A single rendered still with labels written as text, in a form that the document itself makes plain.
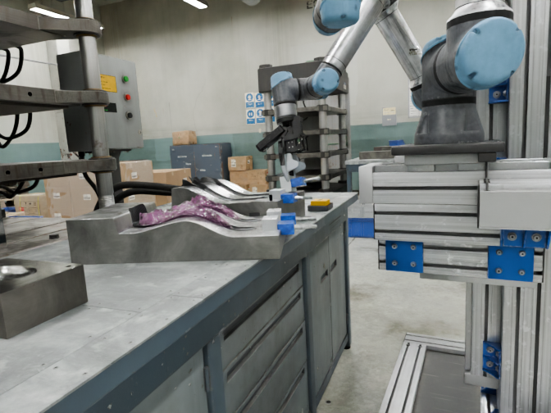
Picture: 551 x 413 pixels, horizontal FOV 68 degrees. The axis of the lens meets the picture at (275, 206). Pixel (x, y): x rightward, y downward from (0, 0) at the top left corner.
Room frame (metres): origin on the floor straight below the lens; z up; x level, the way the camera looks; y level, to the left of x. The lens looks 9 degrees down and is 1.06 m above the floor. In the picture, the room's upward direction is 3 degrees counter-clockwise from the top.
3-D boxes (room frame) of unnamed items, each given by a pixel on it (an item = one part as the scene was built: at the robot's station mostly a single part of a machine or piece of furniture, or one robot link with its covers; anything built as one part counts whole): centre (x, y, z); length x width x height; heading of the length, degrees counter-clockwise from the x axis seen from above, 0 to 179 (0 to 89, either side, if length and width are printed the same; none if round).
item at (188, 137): (8.68, 1.80, 1.26); 0.42 x 0.33 x 0.29; 67
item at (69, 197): (5.23, 2.20, 0.47); 1.22 x 0.80 x 0.94; 71
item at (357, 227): (4.46, -1.10, 0.11); 0.61 x 0.41 x 0.22; 67
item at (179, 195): (1.42, 0.17, 0.87); 0.50 x 0.26 x 0.14; 68
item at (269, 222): (0.99, -0.03, 0.86); 0.13 x 0.05 x 0.05; 85
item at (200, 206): (1.07, 0.23, 0.90); 0.26 x 0.18 x 0.08; 85
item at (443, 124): (0.97, -0.41, 1.09); 0.15 x 0.15 x 0.10
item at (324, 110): (6.05, -0.57, 1.03); 1.54 x 0.94 x 2.06; 157
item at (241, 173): (8.23, 0.46, 0.42); 0.86 x 0.33 x 0.83; 67
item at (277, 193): (1.27, -0.05, 0.89); 0.13 x 0.05 x 0.05; 67
